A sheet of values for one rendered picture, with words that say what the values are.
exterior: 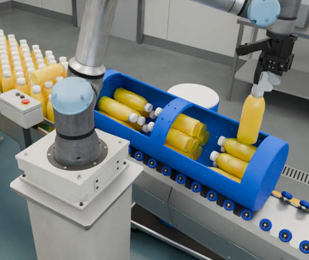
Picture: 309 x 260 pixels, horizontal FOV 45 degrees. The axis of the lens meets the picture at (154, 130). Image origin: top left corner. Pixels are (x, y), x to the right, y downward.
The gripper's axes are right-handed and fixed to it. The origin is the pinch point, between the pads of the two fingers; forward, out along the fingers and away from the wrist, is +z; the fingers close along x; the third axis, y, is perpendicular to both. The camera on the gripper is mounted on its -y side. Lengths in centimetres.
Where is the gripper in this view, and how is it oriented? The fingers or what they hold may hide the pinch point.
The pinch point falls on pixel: (257, 90)
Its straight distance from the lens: 125.1
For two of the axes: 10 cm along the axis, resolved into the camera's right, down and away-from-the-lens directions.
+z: -0.6, 8.3, 5.5
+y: 7.8, 3.8, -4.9
